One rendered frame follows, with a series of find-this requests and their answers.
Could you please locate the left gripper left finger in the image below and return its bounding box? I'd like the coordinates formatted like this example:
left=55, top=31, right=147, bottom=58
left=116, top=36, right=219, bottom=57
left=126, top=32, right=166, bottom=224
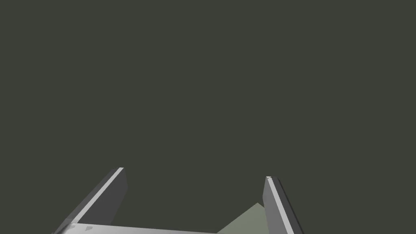
left=63, top=167, right=128, bottom=225

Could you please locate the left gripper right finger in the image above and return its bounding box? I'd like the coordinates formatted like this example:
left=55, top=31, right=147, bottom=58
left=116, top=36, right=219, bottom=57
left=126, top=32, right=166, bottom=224
left=262, top=176, right=305, bottom=234

